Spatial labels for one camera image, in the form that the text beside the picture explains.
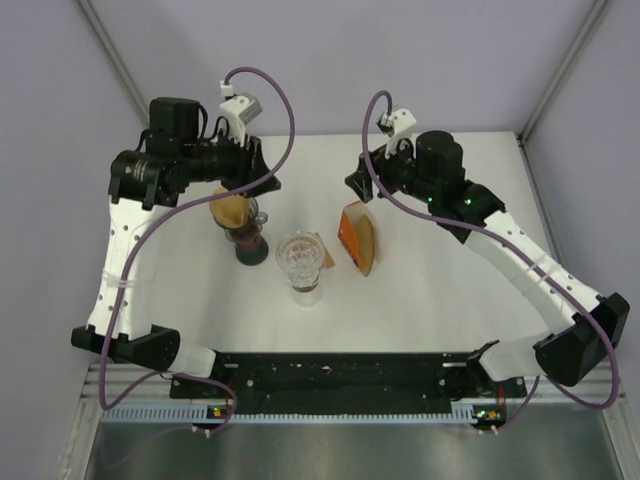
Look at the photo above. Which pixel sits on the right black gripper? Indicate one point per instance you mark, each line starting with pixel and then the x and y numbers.
pixel 382 166

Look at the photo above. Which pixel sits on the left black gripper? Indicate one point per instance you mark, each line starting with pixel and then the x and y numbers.
pixel 248 165

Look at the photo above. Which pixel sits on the brown paper coffee filter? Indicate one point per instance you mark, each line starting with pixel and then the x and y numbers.
pixel 231 212

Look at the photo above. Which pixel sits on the clear plastic coffee dripper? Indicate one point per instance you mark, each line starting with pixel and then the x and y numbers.
pixel 256 217

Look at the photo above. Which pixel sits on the orange coffee filter box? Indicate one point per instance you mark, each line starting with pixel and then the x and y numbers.
pixel 350 214

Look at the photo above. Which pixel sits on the glass carafe red collar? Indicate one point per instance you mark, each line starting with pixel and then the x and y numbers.
pixel 251 249

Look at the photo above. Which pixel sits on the clear glass crystal dripper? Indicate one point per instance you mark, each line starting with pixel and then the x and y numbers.
pixel 301 256

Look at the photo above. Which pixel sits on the glass cup with coffee grounds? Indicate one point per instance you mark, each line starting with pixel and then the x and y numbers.
pixel 305 291

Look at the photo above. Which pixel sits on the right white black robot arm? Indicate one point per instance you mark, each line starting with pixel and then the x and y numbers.
pixel 430 169

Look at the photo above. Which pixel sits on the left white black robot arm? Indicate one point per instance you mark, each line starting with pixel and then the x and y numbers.
pixel 145 185

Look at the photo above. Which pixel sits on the stack of brown filters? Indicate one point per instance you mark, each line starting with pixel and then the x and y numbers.
pixel 364 245

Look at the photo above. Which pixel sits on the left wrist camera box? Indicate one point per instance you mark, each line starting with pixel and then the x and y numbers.
pixel 238 110

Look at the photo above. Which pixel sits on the left aluminium frame post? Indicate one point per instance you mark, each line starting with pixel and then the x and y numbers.
pixel 137 97

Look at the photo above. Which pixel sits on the aluminium frame post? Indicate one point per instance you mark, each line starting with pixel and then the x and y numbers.
pixel 137 97
pixel 595 16

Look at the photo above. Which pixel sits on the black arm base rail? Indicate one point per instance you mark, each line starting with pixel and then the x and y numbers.
pixel 356 383

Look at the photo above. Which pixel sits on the right aluminium frame post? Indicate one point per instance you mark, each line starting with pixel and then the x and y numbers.
pixel 595 16

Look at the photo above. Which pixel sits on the grey slotted cable duct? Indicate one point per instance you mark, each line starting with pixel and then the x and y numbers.
pixel 205 414

